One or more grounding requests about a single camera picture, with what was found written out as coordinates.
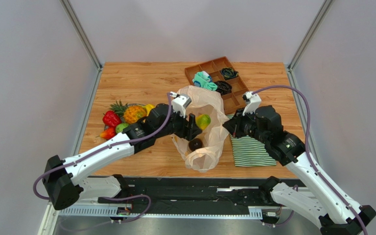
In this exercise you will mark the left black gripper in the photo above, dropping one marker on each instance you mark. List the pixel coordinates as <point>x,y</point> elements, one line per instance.
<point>184,132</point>

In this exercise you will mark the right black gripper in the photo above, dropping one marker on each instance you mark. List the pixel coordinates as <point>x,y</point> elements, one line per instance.
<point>234,124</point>

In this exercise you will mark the yellow green mango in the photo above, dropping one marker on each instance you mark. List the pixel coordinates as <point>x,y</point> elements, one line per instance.
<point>203,121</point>

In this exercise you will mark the dark purple mangosteen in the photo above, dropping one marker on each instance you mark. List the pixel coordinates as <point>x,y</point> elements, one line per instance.
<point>195,144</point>

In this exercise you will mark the translucent beige plastic bag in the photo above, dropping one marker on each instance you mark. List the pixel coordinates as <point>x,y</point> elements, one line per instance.
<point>213,137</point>

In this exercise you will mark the yellow banana bunch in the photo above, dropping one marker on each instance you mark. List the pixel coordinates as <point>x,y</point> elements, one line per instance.
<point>148,108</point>

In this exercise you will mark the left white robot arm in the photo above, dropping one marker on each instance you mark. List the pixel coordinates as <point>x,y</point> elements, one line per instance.
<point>65,180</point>

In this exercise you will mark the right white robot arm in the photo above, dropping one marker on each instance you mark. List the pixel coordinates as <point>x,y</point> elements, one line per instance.
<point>332,211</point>

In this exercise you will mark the green striped cloth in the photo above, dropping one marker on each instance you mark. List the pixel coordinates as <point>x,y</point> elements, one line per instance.
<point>249,152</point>

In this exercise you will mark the mint green sock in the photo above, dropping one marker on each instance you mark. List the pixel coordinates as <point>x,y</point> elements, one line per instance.
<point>203,80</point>

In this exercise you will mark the black yellow sock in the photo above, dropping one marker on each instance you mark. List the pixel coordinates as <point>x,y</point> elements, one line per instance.
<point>228,73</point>

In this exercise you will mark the small pineapple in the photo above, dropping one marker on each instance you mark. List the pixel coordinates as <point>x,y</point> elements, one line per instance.
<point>128,115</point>

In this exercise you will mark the grey fruit plate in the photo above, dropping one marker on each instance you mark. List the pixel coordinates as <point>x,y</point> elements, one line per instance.
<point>135,104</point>

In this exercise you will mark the red bell pepper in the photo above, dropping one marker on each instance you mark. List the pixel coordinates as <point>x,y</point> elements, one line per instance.
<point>111,119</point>

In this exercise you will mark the red orange peach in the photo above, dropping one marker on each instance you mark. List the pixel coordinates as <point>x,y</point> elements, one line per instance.
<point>108,133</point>

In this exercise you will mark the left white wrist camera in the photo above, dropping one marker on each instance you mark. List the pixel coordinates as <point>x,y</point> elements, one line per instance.
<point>180,103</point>

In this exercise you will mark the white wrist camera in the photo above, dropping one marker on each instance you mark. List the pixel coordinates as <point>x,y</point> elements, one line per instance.
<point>252,101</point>
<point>180,103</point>

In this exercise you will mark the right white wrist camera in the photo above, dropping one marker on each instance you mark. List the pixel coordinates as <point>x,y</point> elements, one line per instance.
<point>252,101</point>

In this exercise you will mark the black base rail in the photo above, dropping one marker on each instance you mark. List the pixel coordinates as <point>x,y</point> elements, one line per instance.
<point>214,198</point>

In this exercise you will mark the right aluminium frame post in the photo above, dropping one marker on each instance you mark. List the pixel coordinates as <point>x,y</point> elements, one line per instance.
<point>317,21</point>

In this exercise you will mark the aluminium frame post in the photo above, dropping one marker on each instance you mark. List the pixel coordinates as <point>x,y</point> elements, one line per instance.
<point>75,21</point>
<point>317,21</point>

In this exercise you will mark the left aluminium frame post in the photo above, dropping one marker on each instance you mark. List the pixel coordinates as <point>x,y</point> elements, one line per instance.
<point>75,21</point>

